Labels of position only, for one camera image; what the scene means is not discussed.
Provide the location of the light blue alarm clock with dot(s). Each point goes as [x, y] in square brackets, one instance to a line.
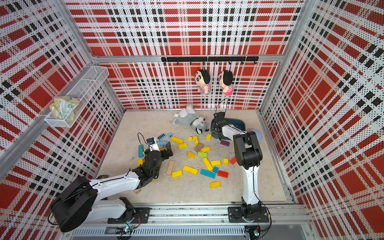
[259, 134]

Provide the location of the long yellow block near husky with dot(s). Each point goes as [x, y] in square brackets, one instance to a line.
[177, 140]

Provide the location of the hanging cartoon doll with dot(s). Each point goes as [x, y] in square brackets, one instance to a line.
[226, 82]
[203, 80]

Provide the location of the yellow-green snack packet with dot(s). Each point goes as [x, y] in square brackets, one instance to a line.
[63, 108]

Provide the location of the lime green block centre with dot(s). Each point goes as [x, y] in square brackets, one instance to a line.
[202, 155]

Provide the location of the purple block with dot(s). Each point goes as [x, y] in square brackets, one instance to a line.
[225, 143]

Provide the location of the metal linear rail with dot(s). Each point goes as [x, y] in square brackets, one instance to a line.
[165, 220]

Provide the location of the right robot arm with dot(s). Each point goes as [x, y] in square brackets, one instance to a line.
[248, 155]

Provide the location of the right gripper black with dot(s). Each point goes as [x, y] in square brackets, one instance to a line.
[214, 125]

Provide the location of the left hanging cartoon doll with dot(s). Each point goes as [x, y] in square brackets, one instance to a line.
[203, 80]

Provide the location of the dark teal plastic bin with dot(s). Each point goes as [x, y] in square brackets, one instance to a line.
[236, 122]

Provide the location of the yellow block front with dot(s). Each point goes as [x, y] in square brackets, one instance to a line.
[214, 185]

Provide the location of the long teal block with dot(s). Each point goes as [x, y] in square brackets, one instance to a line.
[208, 174]

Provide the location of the grey husky plush toy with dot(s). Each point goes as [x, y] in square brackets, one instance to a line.
[188, 117]

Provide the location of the right hanging cartoon doll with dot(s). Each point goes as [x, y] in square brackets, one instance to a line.
[226, 82]

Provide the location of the long yellow diagonal block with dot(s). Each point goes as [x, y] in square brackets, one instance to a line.
[207, 164]

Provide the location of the short yellow block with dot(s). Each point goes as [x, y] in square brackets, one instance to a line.
[183, 146]

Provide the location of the black hook rail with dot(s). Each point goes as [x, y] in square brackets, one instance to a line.
[209, 59]

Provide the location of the white wire wall basket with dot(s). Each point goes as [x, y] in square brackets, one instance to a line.
[83, 90]

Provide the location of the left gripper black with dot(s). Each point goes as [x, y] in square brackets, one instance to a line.
[169, 149]

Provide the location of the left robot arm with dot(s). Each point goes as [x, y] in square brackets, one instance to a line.
[87, 200]

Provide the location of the long natural wood block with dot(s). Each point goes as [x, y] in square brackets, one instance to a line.
[170, 168]

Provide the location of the yellow arch block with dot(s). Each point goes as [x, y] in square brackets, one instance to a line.
[195, 140]

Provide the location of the blue striped block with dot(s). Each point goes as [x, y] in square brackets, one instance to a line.
[161, 137]

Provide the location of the yellow triangular block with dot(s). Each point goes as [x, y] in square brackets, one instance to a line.
[191, 155]

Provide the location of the red rectangular block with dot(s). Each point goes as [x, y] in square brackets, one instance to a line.
[223, 174]

